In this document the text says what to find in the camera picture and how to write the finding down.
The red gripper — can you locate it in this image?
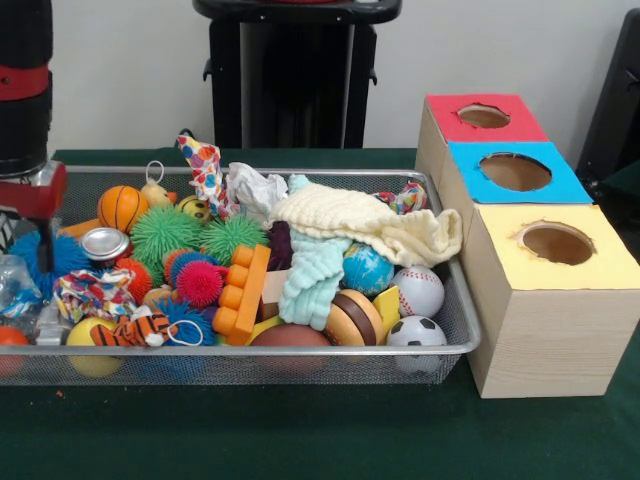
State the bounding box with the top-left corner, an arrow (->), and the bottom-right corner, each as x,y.
0,162 -> 69,275

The cream muslin cloth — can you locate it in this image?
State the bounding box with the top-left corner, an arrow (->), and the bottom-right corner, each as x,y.
267,184 -> 464,269

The silver mesh bin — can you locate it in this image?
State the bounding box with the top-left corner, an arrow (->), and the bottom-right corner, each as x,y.
0,167 -> 484,389

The wooden box with three holes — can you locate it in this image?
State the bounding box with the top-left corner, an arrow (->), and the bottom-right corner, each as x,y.
413,92 -> 640,400

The crushed clear plastic bottle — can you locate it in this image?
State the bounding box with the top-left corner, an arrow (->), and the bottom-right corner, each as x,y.
0,254 -> 44,320

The orange toy basketball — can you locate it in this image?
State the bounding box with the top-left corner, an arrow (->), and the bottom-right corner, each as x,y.
97,185 -> 151,234

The orange striped tiger plush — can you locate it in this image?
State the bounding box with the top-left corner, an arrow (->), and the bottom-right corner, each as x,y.
90,310 -> 181,349

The orange plastic building block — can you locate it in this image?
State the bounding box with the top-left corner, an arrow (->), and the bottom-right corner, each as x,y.
212,244 -> 272,349

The brown toy football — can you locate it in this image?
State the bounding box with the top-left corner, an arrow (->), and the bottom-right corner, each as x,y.
250,325 -> 334,349

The mint green muslin cloth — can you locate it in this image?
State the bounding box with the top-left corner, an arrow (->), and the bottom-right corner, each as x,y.
278,173 -> 354,332

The toy burger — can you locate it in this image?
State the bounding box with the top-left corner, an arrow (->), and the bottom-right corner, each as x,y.
324,289 -> 387,347

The blue globe ball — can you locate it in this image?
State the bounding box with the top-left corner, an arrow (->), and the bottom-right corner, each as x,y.
342,243 -> 396,297

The white baseball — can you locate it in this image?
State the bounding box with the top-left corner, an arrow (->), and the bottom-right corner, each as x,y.
392,265 -> 446,319

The black and white soccer ball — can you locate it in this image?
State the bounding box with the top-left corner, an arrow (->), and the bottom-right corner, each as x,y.
387,315 -> 449,374

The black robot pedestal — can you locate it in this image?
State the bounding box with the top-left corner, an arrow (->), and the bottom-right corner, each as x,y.
192,0 -> 404,149

